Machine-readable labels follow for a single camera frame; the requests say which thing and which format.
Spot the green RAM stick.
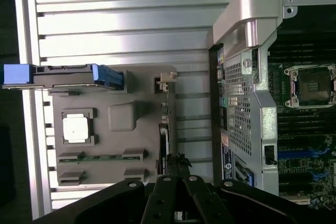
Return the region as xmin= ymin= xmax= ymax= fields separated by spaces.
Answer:
xmin=58 ymin=154 xmax=141 ymax=162

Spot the grey parts rack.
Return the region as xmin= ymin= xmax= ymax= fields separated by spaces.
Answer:
xmin=48 ymin=63 xmax=179 ymax=187

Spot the open black PC case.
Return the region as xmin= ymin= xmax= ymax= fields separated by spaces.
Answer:
xmin=207 ymin=0 xmax=336 ymax=221

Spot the silver CPU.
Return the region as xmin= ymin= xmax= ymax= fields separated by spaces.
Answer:
xmin=62 ymin=115 xmax=90 ymax=145

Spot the green motherboard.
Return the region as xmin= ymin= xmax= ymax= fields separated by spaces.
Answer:
xmin=267 ymin=39 xmax=336 ymax=219

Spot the blue expansion slot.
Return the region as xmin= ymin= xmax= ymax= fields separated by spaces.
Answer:
xmin=278 ymin=149 xmax=336 ymax=158

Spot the hard disk in blue caddy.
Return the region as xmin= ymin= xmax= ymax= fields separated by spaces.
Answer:
xmin=1 ymin=63 xmax=124 ymax=91

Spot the CPU socket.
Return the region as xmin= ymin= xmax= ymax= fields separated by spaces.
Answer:
xmin=285 ymin=63 xmax=336 ymax=109

